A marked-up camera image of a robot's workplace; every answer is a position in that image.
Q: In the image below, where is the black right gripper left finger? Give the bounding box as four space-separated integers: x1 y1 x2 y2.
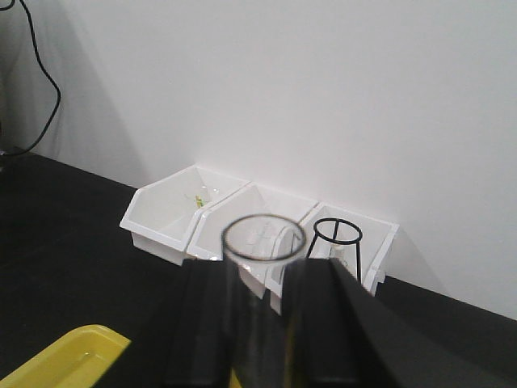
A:
162 260 230 387

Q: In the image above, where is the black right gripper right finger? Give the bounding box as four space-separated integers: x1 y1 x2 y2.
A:
291 259 401 387

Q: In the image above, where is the tall clear test tube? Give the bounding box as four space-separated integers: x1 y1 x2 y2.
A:
221 213 306 387

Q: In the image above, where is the yellow plastic tray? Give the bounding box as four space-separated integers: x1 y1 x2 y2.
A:
1 324 131 387

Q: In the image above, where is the white right storage bin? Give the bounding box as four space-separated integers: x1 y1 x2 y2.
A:
266 201 400 314

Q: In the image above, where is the white storage bin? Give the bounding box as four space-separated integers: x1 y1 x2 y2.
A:
266 201 400 314
185 182 320 300
120 165 249 266

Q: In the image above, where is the white middle storage bin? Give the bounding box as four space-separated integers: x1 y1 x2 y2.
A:
185 182 320 300

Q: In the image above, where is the clear glassware in bin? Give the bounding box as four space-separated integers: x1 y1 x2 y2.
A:
244 217 301 261

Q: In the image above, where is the white left storage bin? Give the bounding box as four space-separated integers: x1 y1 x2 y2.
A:
120 165 249 266

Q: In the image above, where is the yellow green dropper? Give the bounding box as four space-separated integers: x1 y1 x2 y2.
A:
184 188 212 209

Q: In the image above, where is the black wire tripod stand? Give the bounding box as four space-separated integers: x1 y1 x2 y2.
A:
306 217 364 284

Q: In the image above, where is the black hanging cable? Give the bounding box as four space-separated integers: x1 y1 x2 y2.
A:
0 0 62 159

